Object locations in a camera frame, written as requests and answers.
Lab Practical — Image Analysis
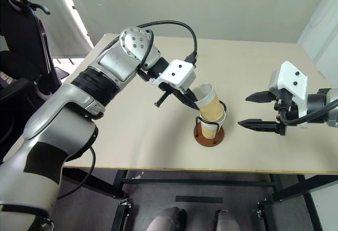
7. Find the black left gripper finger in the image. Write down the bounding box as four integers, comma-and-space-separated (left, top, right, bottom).
184, 88, 198, 102
174, 91, 200, 110

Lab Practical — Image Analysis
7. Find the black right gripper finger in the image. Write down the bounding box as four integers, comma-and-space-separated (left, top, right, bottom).
245, 90, 277, 104
237, 119, 280, 133

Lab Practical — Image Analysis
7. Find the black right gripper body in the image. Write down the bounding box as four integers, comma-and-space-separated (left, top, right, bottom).
273, 88, 301, 137

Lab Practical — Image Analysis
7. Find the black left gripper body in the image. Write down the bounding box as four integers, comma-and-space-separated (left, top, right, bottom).
154, 82, 191, 108

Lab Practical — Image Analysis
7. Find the brown white paper cup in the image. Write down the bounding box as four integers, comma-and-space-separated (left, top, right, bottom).
199, 109, 227, 127
192, 82, 227, 123
198, 120, 222, 139

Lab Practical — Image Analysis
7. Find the brown cup holder black wire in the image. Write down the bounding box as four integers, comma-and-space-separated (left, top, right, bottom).
194, 99, 228, 147

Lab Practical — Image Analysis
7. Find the white curtain panel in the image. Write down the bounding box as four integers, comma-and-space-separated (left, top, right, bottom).
297, 0, 338, 65

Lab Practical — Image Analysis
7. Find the black floor tape strip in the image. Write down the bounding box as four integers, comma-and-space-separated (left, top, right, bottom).
175, 196, 223, 204

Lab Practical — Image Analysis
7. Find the dark grey rounded shape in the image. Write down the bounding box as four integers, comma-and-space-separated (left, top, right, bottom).
213, 209, 241, 231
146, 206, 185, 231

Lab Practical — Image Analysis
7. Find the white backdrop sheet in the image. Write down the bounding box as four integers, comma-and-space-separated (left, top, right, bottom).
17, 0, 95, 57

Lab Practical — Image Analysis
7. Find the black office chair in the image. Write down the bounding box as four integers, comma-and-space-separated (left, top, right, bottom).
0, 0, 69, 147

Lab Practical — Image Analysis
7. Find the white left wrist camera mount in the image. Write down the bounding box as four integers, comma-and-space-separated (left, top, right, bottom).
152, 59, 198, 92

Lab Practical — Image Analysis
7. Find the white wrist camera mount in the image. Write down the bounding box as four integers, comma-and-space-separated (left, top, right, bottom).
268, 61, 309, 129
152, 59, 198, 92

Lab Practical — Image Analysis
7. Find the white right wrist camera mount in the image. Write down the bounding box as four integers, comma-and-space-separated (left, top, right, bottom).
268, 61, 309, 129

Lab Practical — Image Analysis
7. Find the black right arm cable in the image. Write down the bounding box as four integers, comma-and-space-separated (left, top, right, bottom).
279, 101, 338, 125

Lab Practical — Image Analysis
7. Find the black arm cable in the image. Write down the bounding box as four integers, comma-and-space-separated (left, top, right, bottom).
279, 101, 338, 125
57, 21, 199, 200

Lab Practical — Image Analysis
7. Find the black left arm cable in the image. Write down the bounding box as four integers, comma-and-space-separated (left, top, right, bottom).
57, 21, 199, 200

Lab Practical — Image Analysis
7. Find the black metal table frame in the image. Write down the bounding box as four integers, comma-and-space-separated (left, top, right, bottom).
62, 167, 338, 231

